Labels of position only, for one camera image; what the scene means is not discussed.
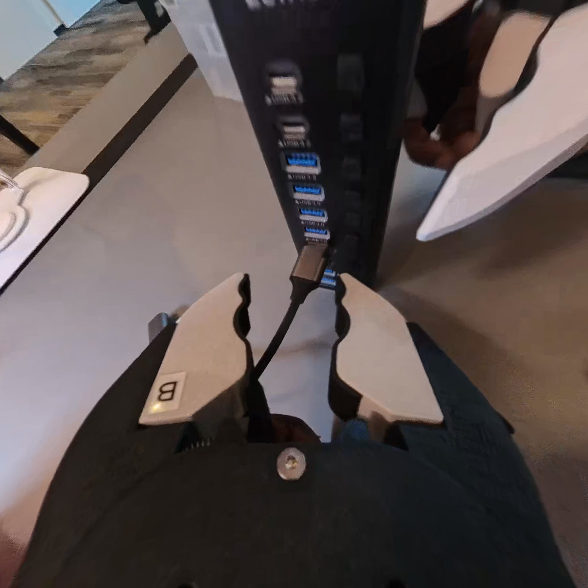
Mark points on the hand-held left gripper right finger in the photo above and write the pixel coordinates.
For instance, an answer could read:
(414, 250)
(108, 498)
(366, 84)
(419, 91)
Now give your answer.
(386, 358)

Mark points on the tall black usb hub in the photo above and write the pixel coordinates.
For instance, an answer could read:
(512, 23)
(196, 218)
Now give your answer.
(376, 138)

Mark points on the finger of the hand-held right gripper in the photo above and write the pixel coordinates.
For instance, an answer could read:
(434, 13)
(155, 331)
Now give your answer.
(528, 160)
(505, 59)

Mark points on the person's left hand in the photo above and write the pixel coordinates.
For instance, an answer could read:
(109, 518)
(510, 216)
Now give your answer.
(296, 429)

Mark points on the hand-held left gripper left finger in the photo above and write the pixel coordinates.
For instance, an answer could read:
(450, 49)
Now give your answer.
(202, 353)

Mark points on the person's right hand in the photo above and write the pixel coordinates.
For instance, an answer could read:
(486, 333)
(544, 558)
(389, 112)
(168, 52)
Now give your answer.
(441, 147)

